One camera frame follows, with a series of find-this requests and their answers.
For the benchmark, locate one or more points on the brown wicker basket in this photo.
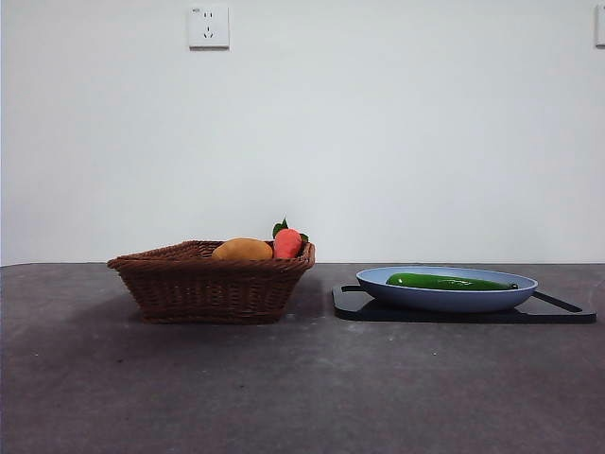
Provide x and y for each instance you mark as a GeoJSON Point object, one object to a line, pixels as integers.
{"type": "Point", "coordinates": [203, 293]}

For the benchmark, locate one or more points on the light blue plate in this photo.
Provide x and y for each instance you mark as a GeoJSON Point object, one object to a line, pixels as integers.
{"type": "Point", "coordinates": [444, 298]}

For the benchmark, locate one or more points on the black rectangular tray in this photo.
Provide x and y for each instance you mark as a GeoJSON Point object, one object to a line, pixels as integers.
{"type": "Point", "coordinates": [425, 316]}

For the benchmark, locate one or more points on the white wall plate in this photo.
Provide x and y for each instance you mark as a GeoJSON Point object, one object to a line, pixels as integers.
{"type": "Point", "coordinates": [600, 26]}

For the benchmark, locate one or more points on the white wall socket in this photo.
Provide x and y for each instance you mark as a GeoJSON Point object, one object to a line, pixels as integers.
{"type": "Point", "coordinates": [209, 27]}

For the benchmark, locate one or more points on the orange carrot with green leaves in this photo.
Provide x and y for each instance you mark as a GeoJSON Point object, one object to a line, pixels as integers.
{"type": "Point", "coordinates": [287, 243]}

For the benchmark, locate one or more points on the green chili pepper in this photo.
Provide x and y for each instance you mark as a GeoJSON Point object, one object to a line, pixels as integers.
{"type": "Point", "coordinates": [449, 282]}

